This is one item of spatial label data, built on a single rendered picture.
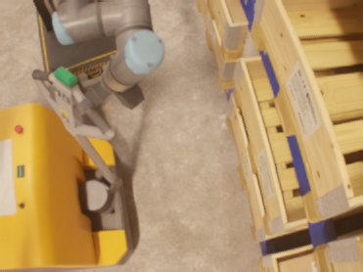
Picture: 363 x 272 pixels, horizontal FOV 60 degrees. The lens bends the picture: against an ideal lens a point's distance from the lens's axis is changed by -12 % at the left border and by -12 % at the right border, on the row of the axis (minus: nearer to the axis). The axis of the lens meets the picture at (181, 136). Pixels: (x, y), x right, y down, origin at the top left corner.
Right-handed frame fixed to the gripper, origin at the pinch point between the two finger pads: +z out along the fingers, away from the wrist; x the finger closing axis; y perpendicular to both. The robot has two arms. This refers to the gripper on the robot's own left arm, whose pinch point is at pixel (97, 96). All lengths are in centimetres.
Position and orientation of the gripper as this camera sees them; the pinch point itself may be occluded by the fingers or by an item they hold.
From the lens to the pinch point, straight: 105.5
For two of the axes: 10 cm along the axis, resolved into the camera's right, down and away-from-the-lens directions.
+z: -5.3, 2.1, 8.2
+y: -6.2, -7.6, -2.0
